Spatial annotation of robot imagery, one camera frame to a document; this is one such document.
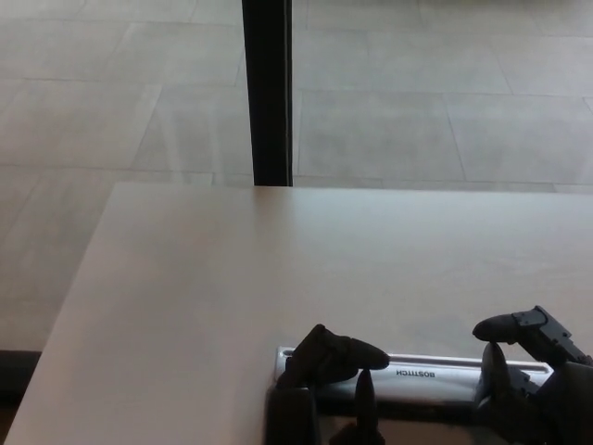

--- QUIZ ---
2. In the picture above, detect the black vertical window frame post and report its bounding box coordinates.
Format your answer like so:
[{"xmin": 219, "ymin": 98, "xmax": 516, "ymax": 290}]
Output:
[{"xmin": 241, "ymin": 0, "xmax": 295, "ymax": 188}]

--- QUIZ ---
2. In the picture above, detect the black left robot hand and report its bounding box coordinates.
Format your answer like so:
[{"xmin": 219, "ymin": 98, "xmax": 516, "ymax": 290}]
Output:
[{"xmin": 266, "ymin": 323, "xmax": 391, "ymax": 445}]

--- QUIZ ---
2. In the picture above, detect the dark baseboard strip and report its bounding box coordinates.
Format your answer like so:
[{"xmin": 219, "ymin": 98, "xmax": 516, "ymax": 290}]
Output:
[{"xmin": 0, "ymin": 350, "xmax": 44, "ymax": 409}]

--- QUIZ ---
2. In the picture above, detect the silver Bostitch hole punch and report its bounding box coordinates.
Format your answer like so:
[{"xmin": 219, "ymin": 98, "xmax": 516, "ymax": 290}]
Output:
[{"xmin": 270, "ymin": 346, "xmax": 556, "ymax": 418}]

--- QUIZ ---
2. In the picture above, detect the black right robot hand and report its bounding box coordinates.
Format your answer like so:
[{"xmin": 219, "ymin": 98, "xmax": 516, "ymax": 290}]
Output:
[{"xmin": 471, "ymin": 304, "xmax": 593, "ymax": 445}]

